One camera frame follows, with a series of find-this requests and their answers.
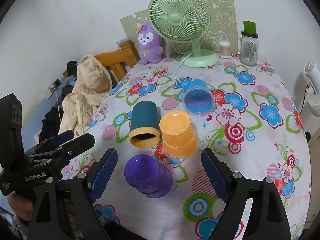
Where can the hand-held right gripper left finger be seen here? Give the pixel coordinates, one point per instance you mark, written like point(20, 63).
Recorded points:
point(105, 175)

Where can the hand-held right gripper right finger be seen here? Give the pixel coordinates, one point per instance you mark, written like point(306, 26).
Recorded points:
point(213, 176)

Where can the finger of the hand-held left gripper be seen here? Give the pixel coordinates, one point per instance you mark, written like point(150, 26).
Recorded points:
point(80, 142)
point(62, 137)

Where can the purple plastic cup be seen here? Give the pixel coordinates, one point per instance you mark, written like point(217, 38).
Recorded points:
point(150, 177)

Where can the orange plastic cup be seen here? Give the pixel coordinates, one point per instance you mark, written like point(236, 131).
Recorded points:
point(177, 140)

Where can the teal cup with yellow rim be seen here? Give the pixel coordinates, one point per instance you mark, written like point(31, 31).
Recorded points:
point(145, 115)

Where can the blue translucent plastic cup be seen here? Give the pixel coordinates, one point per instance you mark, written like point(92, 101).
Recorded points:
point(198, 87)

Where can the person's left hand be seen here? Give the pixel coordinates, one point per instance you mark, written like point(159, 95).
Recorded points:
point(20, 202)

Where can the dark clothes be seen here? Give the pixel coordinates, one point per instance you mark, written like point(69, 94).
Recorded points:
point(51, 120)

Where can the floral tablecloth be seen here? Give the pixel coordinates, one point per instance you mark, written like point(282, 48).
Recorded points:
point(250, 155)

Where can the beige jacket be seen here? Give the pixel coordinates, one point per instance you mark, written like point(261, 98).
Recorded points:
point(85, 92)

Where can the black object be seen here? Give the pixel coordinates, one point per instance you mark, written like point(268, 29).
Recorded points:
point(71, 68)

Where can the wooden chair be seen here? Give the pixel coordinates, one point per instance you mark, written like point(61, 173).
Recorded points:
point(125, 55)

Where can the purple plush toy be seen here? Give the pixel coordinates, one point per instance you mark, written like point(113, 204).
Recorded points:
point(148, 47)

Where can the beige printed board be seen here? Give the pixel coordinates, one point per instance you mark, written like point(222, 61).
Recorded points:
point(225, 17)
point(130, 27)

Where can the cotton swab container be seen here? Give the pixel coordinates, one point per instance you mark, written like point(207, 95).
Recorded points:
point(225, 51)

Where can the glass jar with green lid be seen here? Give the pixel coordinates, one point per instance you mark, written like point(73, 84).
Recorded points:
point(248, 52)

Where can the white appliance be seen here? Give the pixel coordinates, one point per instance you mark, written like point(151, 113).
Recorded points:
point(312, 72)

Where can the green desk fan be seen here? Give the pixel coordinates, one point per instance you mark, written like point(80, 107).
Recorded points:
point(176, 17)

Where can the wall socket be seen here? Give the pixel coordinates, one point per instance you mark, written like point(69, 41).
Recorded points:
point(57, 82)

